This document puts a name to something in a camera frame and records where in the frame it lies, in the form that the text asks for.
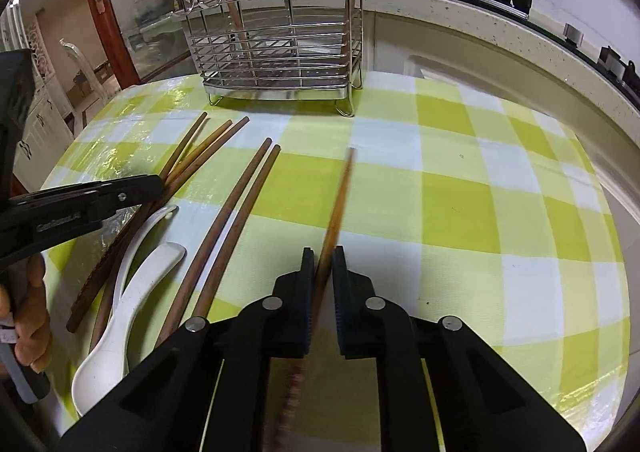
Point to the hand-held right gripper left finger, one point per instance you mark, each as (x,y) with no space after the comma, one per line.
(300,292)

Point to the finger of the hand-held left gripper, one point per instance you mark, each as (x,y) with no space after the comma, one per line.
(135,189)

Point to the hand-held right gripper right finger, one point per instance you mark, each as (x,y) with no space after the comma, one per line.
(345,292)

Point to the person's left hand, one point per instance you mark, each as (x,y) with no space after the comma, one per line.
(32,322)

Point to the white cabinet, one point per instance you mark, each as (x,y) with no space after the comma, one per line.
(42,131)

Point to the cardboard box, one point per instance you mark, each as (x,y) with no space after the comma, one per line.
(79,89)

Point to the green white checked tablecloth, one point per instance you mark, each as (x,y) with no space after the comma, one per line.
(450,212)

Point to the white chair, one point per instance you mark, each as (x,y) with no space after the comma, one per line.
(80,66)

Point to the red wooden glass door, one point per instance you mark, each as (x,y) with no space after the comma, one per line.
(100,6)

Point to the small silver block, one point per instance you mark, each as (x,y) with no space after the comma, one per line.
(574,35)

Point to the black metal fitting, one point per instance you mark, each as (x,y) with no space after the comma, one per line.
(612,64)

